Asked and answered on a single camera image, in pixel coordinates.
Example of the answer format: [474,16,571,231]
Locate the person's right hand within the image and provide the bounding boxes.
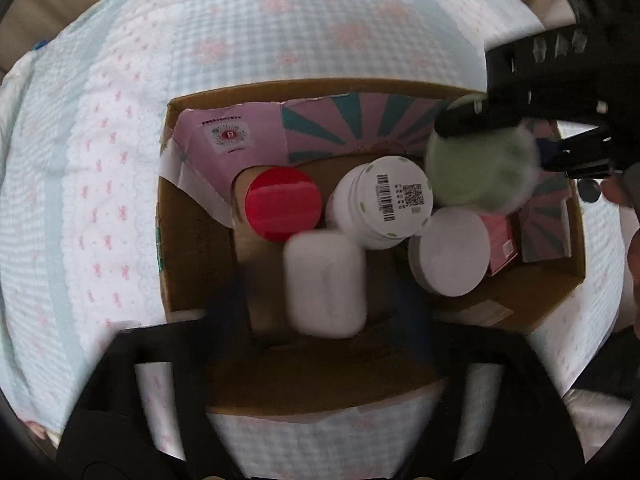
[602,162,640,336]

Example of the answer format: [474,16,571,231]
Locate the red-lidded jar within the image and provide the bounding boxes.
[244,166,322,243]

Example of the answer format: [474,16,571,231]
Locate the small pink box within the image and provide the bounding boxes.
[477,212,519,277]

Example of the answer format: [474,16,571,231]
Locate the white round container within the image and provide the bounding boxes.
[407,206,492,297]

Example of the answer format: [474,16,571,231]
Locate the white plastic bottle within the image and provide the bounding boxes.
[326,156,433,251]

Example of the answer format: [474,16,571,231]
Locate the white earbuds case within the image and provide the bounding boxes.
[283,230,368,339]

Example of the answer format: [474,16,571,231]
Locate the yellow-green tape roll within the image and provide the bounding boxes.
[425,94,541,211]

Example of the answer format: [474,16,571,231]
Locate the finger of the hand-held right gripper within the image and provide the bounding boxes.
[539,127,617,178]
[435,95,523,139]

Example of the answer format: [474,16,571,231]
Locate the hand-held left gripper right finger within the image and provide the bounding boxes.
[395,280,586,478]

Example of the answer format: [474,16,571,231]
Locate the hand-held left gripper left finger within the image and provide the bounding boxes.
[57,270,256,478]

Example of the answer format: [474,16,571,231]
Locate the patterned cardboard box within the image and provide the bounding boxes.
[156,79,587,418]

